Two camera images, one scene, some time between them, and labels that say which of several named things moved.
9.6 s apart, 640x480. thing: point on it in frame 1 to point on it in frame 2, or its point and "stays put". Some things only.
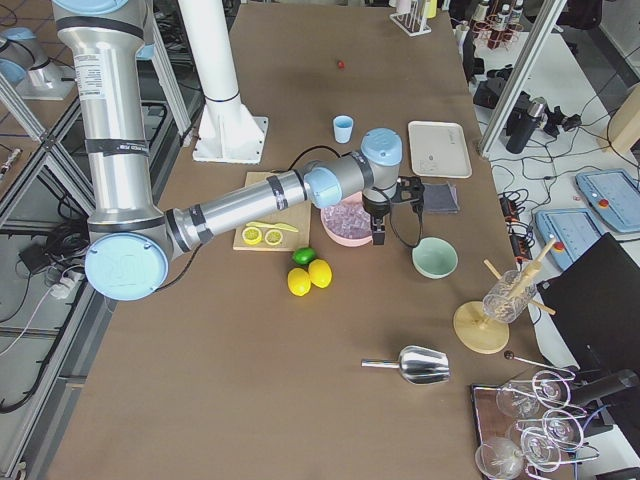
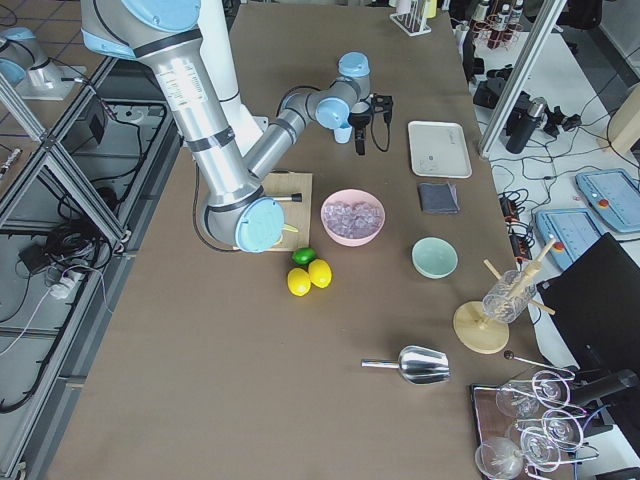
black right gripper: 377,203 to 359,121
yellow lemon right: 320,273 stays put
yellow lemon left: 299,281 stays put
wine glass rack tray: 528,427 stays put
